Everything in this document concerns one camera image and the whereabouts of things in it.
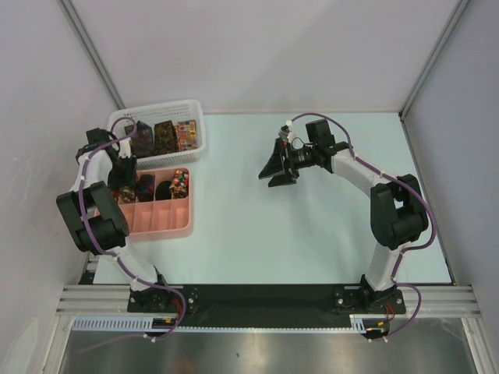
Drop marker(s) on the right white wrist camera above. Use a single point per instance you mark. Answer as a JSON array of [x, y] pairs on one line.
[[286, 133]]

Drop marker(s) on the white plastic basket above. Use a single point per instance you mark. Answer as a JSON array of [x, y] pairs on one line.
[[175, 111]]

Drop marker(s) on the black rolled tie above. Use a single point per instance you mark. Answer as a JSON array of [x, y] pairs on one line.
[[162, 191]]

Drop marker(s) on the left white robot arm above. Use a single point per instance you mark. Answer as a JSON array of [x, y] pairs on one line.
[[90, 210]]

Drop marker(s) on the aluminium frame rail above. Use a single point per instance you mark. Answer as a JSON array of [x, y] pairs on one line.
[[438, 301]]

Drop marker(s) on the colourful dotted rolled tie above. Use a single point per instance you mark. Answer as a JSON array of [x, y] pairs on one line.
[[179, 187]]

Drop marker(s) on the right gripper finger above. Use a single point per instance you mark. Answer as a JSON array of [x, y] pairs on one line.
[[277, 163], [282, 180]]

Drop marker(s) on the pink compartment tray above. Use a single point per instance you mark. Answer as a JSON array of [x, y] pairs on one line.
[[157, 220]]

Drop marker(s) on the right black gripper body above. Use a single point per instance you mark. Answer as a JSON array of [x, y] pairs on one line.
[[296, 160]]

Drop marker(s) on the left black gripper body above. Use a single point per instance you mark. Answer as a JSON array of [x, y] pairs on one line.
[[123, 173]]

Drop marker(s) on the red colourful folded tie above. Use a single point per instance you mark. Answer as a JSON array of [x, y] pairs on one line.
[[186, 135]]

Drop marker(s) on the dark brown folded tie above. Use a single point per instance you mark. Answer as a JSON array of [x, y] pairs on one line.
[[165, 141]]

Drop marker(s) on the white cable duct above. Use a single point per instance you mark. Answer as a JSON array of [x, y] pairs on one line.
[[157, 325]]

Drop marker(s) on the navy red striped rolled tie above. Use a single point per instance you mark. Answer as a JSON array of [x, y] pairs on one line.
[[145, 188]]

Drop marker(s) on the brown patterned long tie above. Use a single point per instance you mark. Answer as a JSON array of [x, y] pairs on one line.
[[126, 195]]

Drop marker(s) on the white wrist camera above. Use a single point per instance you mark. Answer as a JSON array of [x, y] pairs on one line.
[[125, 149], [286, 133]]

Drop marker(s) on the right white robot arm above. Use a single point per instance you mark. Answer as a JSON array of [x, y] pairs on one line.
[[398, 212]]

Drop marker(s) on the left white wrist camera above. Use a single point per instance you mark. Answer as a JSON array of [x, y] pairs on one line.
[[125, 149]]

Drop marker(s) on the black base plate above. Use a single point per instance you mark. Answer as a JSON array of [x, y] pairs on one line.
[[273, 302]]

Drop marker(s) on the dark floral folded tie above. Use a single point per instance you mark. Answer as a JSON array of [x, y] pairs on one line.
[[142, 142]]

